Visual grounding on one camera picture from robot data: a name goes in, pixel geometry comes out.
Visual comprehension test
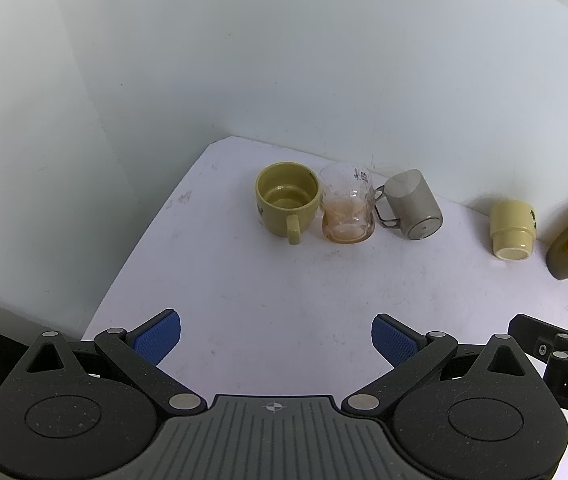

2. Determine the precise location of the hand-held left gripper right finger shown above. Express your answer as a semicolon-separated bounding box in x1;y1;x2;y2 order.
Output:
340;313;546;417

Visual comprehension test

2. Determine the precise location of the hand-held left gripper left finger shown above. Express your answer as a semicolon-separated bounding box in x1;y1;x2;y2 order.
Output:
25;309;206;415

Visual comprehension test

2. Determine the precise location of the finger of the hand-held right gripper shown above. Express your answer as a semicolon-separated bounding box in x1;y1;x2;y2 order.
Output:
507;313;568;361

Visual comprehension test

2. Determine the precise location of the cream yellow ceramic cup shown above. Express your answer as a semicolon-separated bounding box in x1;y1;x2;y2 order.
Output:
489;199;538;263

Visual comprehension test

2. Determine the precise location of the grey metal cup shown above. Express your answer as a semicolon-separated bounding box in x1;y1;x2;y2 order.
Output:
373;168;445;241

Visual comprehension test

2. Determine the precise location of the clear glass mug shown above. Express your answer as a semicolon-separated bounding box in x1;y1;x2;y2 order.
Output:
318;162;378;245

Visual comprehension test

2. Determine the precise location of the olive green ceramic mug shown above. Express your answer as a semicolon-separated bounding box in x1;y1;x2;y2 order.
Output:
256;161;323;247

